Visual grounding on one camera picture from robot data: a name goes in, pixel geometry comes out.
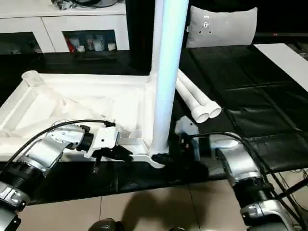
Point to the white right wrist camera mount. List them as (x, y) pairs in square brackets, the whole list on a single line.
[(186, 127)]

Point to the small white cup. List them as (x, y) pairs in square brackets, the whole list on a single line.
[(111, 46), (81, 48)]

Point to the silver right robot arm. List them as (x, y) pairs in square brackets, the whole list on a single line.
[(240, 163)]

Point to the black right robot foot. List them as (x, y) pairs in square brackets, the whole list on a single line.
[(177, 229)]

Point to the grey cushion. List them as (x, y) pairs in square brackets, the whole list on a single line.
[(223, 26)]

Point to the red bottle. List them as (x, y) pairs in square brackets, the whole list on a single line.
[(71, 45)]

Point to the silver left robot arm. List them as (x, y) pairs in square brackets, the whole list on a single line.
[(53, 144)]

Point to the black cabinet with gold label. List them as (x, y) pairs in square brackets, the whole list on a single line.
[(139, 36)]

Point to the black work mat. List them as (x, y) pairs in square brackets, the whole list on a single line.
[(240, 72)]

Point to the black stand leg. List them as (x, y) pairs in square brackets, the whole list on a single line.
[(294, 188)]

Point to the white plastic table top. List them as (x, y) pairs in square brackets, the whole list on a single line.
[(72, 96)]

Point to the grey crumpled cloth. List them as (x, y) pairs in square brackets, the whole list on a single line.
[(61, 3)]

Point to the printed glass jar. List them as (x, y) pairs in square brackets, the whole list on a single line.
[(90, 43), (98, 43)]

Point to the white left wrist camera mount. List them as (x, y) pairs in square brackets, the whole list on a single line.
[(106, 138)]

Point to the dark round helmet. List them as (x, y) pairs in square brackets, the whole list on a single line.
[(96, 2)]

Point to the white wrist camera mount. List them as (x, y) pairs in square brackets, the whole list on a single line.
[(106, 138), (186, 127)]

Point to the white sideboard with glass doors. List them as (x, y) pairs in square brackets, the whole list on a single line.
[(72, 21)]

